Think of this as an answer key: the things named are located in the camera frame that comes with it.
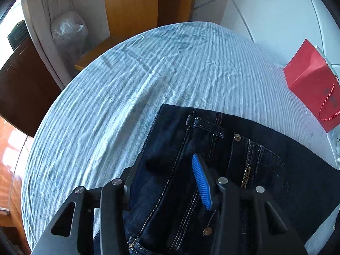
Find white curtain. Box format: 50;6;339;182
21;0;111;89

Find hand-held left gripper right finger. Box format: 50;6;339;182
192;153;309;255

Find clear plastic bag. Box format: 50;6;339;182
50;11;89;64

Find light blue striped bed sheet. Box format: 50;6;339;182
21;21;340;250

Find wooden door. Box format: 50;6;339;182
103;0;199;38

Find red paper gift bag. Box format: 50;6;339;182
283;39;340;133

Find light wooden bedside table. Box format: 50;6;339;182
74;36;123;72

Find dark brown wooden cabinet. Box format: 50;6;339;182
0;36;63;138

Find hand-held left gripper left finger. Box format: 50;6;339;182
31;153;144;255

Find dark blue denim jeans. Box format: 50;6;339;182
93;103;340;255

